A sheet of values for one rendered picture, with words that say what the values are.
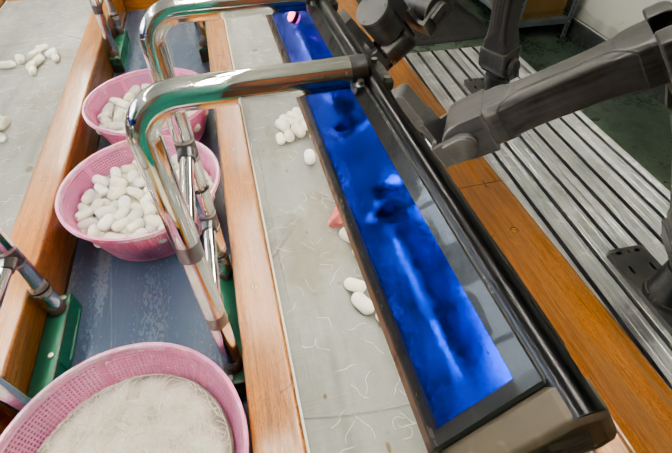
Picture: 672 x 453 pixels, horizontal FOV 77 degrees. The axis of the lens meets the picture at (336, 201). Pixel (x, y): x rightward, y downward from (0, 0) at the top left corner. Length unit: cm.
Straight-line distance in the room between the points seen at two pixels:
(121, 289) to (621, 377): 71
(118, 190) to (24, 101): 44
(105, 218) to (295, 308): 36
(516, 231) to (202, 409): 50
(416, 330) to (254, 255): 44
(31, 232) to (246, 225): 33
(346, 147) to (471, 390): 17
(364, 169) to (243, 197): 46
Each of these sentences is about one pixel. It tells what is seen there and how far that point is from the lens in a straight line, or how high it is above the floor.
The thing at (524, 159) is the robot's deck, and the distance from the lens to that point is 101.
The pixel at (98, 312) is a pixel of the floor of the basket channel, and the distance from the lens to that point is 77.
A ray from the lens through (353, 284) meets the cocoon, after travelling 60.
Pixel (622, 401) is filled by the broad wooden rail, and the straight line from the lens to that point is 61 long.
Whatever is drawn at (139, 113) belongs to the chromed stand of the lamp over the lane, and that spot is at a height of 111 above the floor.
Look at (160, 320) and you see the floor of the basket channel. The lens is 72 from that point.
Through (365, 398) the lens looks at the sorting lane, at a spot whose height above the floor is 74.
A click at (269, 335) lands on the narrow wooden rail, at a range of 56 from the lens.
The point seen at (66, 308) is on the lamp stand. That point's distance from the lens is 74.
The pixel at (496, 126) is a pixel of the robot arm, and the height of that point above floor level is 95.
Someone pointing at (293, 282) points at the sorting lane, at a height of 74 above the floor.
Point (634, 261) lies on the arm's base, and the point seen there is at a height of 68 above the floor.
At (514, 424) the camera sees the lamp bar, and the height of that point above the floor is 109.
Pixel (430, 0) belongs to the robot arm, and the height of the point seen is 100.
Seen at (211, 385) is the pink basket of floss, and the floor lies 74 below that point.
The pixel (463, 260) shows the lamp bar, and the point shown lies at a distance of 20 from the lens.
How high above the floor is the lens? 126
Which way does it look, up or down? 45 degrees down
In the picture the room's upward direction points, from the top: straight up
